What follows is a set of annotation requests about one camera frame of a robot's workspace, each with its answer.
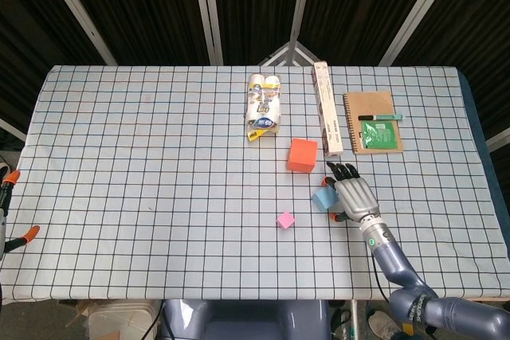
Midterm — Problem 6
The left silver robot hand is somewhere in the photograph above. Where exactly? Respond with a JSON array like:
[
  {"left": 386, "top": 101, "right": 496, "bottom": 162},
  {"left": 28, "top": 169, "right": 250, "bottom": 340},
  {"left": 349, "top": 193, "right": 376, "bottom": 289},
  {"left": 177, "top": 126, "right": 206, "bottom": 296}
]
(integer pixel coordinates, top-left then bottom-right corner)
[{"left": 0, "top": 170, "right": 41, "bottom": 256}]

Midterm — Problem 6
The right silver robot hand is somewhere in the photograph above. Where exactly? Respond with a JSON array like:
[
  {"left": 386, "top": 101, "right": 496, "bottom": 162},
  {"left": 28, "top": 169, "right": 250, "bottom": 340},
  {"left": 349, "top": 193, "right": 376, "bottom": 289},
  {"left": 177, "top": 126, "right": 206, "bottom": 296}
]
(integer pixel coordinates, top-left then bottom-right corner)
[{"left": 321, "top": 162, "right": 379, "bottom": 224}]

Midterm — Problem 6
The blue foam cube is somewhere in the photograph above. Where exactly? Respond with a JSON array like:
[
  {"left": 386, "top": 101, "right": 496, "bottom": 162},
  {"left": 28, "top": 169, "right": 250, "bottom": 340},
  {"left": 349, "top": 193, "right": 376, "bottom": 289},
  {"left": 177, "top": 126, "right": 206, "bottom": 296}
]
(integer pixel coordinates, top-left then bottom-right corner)
[{"left": 311, "top": 186, "right": 339, "bottom": 212}]

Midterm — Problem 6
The pink foam cube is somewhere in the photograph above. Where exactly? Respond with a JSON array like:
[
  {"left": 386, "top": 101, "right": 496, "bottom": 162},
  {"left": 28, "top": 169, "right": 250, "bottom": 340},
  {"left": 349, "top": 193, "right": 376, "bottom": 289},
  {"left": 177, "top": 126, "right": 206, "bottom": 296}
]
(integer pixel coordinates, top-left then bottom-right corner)
[{"left": 276, "top": 211, "right": 296, "bottom": 232}]

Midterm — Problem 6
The green sachet packet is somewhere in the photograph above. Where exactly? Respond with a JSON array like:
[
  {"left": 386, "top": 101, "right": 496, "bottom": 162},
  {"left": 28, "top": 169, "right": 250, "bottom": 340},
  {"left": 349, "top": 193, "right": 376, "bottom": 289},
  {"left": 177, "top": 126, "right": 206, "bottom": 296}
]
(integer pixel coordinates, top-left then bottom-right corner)
[{"left": 360, "top": 121, "right": 398, "bottom": 150}]

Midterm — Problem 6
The orange foam cube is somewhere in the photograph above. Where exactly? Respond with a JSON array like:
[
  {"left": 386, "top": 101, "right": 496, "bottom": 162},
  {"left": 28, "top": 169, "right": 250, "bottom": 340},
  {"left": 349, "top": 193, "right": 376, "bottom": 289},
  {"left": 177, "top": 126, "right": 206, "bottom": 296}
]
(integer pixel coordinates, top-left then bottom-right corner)
[{"left": 286, "top": 138, "right": 319, "bottom": 175}]

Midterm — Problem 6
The green marker pen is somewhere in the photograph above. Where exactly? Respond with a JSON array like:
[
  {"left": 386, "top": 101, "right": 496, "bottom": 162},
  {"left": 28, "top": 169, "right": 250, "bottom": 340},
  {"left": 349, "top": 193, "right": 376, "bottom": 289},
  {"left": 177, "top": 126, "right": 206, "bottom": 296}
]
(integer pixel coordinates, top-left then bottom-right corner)
[{"left": 357, "top": 113, "right": 403, "bottom": 122}]

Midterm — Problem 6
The long white cardboard box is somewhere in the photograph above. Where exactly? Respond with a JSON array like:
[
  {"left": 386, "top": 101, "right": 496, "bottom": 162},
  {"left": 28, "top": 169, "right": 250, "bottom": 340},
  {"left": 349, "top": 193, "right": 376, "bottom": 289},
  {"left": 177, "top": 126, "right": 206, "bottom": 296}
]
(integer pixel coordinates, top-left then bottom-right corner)
[{"left": 311, "top": 61, "right": 344, "bottom": 158}]

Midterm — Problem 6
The brown spiral notebook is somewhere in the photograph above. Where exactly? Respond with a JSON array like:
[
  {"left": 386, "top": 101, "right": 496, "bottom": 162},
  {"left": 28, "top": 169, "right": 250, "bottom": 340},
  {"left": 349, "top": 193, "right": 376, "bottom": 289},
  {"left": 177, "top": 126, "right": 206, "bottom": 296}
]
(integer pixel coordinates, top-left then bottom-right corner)
[{"left": 343, "top": 91, "right": 405, "bottom": 156}]

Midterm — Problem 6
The white metal table leg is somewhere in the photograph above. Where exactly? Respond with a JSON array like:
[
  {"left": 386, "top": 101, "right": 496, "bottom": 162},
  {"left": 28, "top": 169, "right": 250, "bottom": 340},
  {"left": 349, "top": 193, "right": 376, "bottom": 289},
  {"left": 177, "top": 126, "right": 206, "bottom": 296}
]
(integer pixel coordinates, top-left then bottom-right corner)
[{"left": 350, "top": 299, "right": 359, "bottom": 340}]

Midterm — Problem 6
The white shoe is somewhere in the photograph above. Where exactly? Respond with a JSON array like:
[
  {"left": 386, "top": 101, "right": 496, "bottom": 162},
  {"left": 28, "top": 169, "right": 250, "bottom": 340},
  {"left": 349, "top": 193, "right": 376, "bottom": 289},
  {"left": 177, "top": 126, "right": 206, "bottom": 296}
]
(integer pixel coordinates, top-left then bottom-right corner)
[{"left": 368, "top": 311, "right": 399, "bottom": 337}]

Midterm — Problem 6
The dark blue table cover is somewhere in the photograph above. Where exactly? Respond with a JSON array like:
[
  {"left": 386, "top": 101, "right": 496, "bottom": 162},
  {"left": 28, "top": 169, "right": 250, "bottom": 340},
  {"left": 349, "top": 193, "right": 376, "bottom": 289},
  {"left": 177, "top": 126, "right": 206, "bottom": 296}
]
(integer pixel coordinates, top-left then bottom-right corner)
[{"left": 457, "top": 70, "right": 509, "bottom": 213}]

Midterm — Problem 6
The checked light blue tablecloth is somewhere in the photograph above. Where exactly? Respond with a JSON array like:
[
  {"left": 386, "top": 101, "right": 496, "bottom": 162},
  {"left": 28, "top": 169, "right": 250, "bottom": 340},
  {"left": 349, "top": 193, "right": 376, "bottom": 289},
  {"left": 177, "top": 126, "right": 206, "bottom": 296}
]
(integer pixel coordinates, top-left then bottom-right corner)
[{"left": 0, "top": 64, "right": 510, "bottom": 303}]

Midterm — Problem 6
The grey-blue robot torso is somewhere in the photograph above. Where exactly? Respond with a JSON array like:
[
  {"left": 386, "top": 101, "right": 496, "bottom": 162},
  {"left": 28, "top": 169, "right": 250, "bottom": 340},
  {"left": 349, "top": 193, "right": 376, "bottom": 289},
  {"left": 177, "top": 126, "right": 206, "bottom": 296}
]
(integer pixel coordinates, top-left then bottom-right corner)
[{"left": 161, "top": 299, "right": 332, "bottom": 340}]

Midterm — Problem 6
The white plastic bin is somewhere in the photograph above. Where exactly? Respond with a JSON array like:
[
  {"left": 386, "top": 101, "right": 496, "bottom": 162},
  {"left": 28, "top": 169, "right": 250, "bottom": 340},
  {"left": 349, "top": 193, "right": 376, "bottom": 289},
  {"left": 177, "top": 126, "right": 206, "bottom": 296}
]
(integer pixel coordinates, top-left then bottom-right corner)
[{"left": 88, "top": 302, "right": 160, "bottom": 340}]

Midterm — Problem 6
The white metal frame post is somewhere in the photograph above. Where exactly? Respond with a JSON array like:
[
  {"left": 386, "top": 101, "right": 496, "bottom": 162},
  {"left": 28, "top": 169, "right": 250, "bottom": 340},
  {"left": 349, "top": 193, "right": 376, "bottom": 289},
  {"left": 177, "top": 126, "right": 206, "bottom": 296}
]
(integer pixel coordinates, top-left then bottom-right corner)
[
  {"left": 378, "top": 0, "right": 465, "bottom": 66},
  {"left": 36, "top": 0, "right": 119, "bottom": 66},
  {"left": 485, "top": 127, "right": 510, "bottom": 152},
  {"left": 190, "top": 0, "right": 224, "bottom": 65},
  {"left": 0, "top": 118, "right": 28, "bottom": 143},
  {"left": 287, "top": 0, "right": 316, "bottom": 65}
]

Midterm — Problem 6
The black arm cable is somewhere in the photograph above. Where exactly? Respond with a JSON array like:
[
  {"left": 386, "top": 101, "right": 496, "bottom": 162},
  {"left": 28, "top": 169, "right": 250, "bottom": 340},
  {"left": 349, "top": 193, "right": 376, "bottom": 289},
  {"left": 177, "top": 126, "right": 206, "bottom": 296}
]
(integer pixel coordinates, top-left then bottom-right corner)
[{"left": 371, "top": 252, "right": 391, "bottom": 304}]

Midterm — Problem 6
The triangular metal frame bracket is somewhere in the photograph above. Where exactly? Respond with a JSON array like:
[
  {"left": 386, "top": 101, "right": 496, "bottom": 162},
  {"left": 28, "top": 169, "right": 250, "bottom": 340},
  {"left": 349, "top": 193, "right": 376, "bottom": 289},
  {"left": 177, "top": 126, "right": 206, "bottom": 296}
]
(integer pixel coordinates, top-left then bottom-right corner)
[{"left": 257, "top": 40, "right": 320, "bottom": 66}]

